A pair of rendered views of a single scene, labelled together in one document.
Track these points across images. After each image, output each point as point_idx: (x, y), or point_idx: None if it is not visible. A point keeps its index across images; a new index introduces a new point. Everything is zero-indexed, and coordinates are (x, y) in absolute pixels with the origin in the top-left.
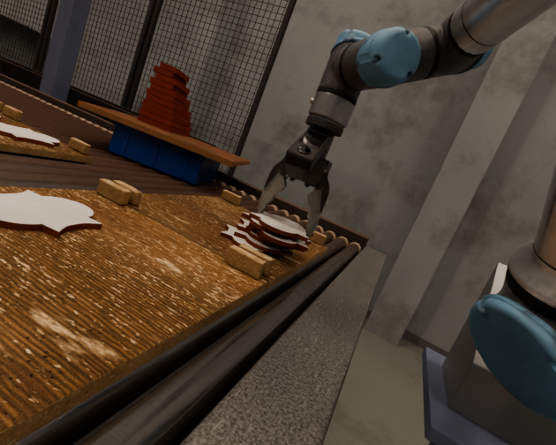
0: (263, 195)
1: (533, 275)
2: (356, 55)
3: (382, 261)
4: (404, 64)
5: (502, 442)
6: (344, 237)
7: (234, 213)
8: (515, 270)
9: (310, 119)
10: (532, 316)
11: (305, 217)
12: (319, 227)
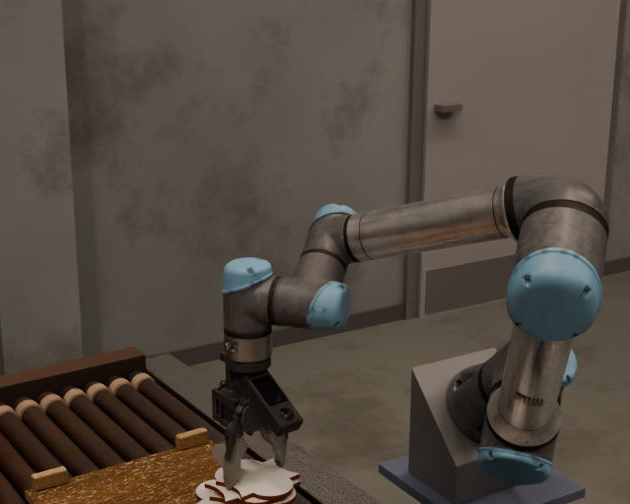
0: (231, 469)
1: (512, 434)
2: (304, 317)
3: (205, 380)
4: (347, 309)
5: (489, 497)
6: (123, 380)
7: (118, 499)
8: (501, 434)
9: (246, 370)
10: (520, 454)
11: (35, 390)
12: (80, 393)
